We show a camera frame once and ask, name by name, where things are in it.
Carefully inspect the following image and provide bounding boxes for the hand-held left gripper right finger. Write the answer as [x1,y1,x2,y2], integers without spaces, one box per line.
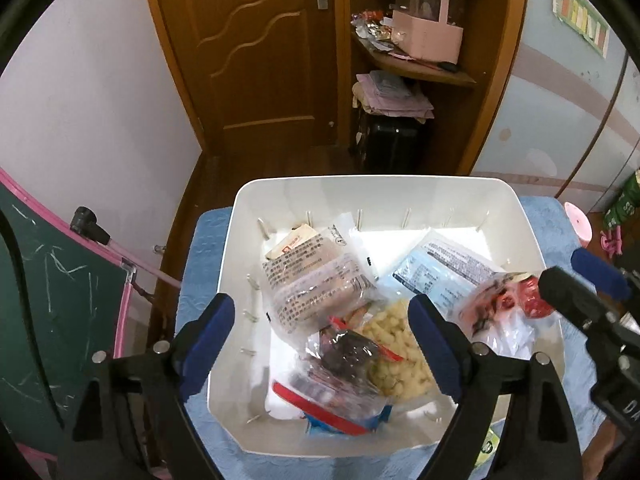
[407,294,583,480]

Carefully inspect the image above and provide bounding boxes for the pink easel rod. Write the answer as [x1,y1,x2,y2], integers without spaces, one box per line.
[107,240,183,288]

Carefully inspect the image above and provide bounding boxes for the pile of folded cloths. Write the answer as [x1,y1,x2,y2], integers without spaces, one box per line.
[351,70,435,120]

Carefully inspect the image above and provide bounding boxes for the wooden corner shelf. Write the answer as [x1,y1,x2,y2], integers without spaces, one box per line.
[335,0,531,176]

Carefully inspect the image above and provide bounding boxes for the pink basket with clear lid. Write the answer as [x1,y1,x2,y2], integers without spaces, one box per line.
[389,0,465,61]

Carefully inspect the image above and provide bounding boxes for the blue table mat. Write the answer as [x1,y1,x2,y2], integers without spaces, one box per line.
[174,195,608,480]

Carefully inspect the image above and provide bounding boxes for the clear packet with red print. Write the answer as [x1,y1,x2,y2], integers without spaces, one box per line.
[456,271,557,358]

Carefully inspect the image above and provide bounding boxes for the clear packet of dark snacks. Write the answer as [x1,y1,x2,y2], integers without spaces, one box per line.
[300,316,405,411]

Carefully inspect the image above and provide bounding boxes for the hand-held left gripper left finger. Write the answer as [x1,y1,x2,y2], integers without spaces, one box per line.
[55,292,236,480]

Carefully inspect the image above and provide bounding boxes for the brown wooden door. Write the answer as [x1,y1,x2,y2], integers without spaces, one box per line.
[140,0,351,156]

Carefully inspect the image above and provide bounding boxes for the black suitcase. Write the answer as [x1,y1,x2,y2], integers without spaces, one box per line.
[354,107,432,173]

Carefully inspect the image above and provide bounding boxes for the green bag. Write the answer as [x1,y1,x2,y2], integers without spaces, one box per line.
[602,170,640,231]

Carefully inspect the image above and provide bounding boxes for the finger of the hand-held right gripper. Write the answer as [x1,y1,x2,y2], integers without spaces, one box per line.
[571,247,633,302]
[539,266,626,348]

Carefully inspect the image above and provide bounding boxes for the blue white snack packet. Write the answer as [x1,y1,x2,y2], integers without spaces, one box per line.
[392,230,506,321]

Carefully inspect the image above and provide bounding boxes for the small green packet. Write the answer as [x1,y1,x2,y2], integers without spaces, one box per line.
[474,427,502,468]

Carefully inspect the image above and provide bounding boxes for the red and blue packet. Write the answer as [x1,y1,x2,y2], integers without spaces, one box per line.
[271,380,393,436]

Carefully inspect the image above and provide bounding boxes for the pink round object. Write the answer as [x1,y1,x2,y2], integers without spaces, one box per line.
[564,201,593,250]

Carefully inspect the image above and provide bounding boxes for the clear packet with black print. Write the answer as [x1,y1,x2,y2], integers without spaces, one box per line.
[263,212,379,337]

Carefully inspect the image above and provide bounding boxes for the pile of shiny wrappers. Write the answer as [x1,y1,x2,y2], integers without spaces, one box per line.
[350,7,396,53]

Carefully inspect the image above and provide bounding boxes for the clear macaroni snack packet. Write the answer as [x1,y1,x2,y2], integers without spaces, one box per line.
[357,299,438,403]

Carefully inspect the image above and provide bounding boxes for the pale blue wardrobe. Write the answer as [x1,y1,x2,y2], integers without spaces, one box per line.
[470,0,640,213]

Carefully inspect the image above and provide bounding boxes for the white plastic bin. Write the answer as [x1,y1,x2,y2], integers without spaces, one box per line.
[206,175,566,458]

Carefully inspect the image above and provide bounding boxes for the black easel clamp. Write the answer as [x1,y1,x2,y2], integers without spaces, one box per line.
[70,206,111,245]

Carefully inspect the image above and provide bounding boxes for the wall poster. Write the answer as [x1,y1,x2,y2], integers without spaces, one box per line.
[550,0,612,58]

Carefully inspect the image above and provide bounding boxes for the green chalkboard with pink frame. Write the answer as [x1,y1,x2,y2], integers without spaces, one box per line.
[0,167,136,471]

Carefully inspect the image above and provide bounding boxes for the small pink toy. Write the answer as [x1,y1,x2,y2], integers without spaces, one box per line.
[599,225,625,257]

